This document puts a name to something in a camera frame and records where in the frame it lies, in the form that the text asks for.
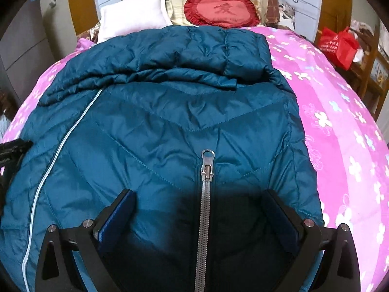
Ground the teal quilted down jacket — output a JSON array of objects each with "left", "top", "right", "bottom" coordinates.
[{"left": 1, "top": 27, "right": 323, "bottom": 291}]

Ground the pink floral bed sheet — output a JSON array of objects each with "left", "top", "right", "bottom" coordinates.
[{"left": 6, "top": 28, "right": 388, "bottom": 291}]

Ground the grey refrigerator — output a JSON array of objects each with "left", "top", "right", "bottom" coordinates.
[{"left": 1, "top": 0, "right": 77, "bottom": 106}]

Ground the wooden shelf rack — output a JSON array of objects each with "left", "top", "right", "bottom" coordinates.
[{"left": 316, "top": 20, "right": 389, "bottom": 119}]

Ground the red shopping bag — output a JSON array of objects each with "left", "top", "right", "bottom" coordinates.
[{"left": 317, "top": 27, "right": 359, "bottom": 71}]

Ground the white pillow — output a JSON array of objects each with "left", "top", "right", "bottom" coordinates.
[{"left": 97, "top": 0, "right": 172, "bottom": 44}]

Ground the red heart-shaped cushion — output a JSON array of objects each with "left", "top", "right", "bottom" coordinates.
[{"left": 183, "top": 0, "right": 260, "bottom": 28}]

